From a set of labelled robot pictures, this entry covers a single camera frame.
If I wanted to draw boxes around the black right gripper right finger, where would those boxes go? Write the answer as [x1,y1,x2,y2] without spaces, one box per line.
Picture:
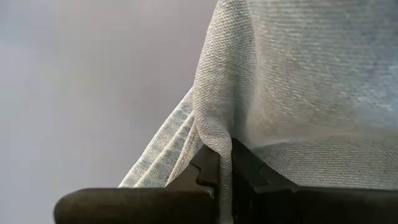
[231,138,398,224]

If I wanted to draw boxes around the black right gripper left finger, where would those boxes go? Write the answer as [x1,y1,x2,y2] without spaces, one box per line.
[53,144,220,224]

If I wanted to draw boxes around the light blue denim jeans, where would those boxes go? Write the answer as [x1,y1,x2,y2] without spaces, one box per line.
[118,0,398,224]

